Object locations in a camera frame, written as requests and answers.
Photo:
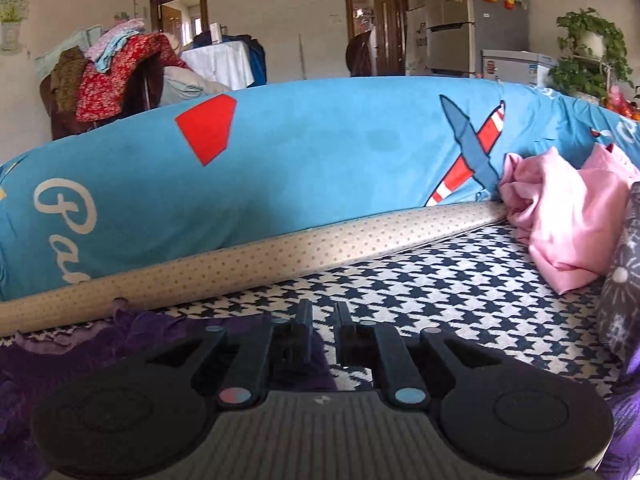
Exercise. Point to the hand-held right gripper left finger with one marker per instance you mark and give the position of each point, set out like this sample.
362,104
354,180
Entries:
302,330

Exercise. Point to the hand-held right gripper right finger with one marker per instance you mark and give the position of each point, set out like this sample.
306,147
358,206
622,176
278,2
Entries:
344,340

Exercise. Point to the purple floral garment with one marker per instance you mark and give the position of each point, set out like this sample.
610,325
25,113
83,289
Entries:
100,360

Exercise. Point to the pile of pastel clothes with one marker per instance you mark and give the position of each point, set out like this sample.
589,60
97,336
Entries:
115,42

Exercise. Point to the beige dotted sofa edge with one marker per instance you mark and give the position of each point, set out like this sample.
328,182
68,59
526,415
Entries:
300,255

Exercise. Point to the houndstooth sofa seat cover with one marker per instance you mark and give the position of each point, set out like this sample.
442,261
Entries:
450,285

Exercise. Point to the blue printed sofa cover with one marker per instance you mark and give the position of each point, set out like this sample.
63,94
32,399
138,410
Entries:
325,160

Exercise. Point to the pink garment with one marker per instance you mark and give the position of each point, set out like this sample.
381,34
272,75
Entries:
565,220

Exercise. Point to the grey white bundled cloth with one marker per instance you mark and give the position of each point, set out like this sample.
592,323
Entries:
190,87

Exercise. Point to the round brown chair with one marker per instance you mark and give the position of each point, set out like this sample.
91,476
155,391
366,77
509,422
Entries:
359,55

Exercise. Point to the red floral cloth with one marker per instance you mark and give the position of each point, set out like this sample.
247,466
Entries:
120,80

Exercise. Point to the small white container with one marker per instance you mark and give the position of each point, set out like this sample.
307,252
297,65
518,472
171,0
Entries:
216,32

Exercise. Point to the white chest freezer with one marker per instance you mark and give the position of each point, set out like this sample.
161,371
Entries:
515,67

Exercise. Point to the silver refrigerator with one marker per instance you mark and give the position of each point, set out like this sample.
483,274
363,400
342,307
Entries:
460,25

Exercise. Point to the olive floral cloth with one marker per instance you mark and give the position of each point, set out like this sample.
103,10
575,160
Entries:
67,80

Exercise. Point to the pile of orange fruit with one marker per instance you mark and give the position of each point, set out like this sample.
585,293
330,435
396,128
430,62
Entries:
622,105

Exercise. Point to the light blue cloth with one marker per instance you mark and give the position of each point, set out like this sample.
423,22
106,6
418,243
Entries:
60,52

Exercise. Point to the green potted plant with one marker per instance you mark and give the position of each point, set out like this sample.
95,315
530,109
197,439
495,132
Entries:
592,55

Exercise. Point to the brown wooden door frame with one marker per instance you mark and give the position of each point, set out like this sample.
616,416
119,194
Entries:
380,20
177,10

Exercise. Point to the wall planter with plant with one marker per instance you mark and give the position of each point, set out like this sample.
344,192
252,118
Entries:
12,25

